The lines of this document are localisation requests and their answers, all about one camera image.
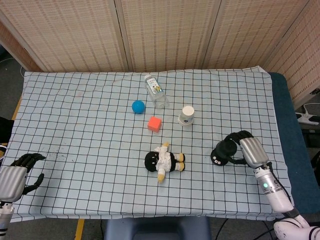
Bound black bowl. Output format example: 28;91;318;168
210;149;229;167

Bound orange foam cube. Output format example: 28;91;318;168
147;115;162;132

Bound white floral paper cup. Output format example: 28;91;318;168
177;105;195;127

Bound checked light blue tablecloth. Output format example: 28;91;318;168
0;66;296;223

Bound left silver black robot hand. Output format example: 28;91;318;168
0;152;47;203

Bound white floor cable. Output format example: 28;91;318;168
0;57;26;77

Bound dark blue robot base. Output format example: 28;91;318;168
103;215;217;240

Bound dark teal padded table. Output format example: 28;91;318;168
268;71;317;222

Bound blue ball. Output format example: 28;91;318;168
131;99;146;115

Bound yellow floor tape strip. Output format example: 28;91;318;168
74;218;86;240

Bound black object beside table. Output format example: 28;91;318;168
0;116;15;146

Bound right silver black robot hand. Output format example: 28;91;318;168
223;129;270;170

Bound beige woven screen panel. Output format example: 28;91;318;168
262;0;320;110
0;20;42;73
115;0;223;73
201;0;311;71
0;0;127;74

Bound black equipment box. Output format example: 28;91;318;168
300;126;320;152

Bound black plush doll white shirt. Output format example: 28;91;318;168
144;141;186;185

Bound clear plastic water bottle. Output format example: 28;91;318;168
144;73;171;109

